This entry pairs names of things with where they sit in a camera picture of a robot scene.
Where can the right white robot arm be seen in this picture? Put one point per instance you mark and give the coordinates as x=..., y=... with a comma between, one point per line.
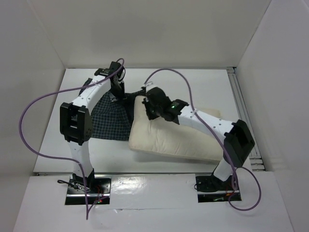
x=234, y=137

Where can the cream pillow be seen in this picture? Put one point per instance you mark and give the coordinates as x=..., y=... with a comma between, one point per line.
x=168, y=139

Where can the aluminium rail right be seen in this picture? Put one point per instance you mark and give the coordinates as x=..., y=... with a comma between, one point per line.
x=255, y=157

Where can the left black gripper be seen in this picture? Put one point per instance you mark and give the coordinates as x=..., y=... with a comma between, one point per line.
x=121, y=83

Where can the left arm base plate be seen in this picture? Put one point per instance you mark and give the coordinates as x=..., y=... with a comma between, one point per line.
x=99, y=192

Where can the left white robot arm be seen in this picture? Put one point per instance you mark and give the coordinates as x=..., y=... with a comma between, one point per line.
x=75, y=118

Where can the dark plaid pillowcase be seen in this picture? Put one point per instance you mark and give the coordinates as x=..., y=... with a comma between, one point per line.
x=113, y=120

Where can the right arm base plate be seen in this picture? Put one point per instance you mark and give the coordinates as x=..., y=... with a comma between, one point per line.
x=212, y=190

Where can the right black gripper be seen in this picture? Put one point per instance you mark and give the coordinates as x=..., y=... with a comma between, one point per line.
x=148, y=106

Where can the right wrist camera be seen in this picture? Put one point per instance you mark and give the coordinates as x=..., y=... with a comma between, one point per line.
x=147, y=85

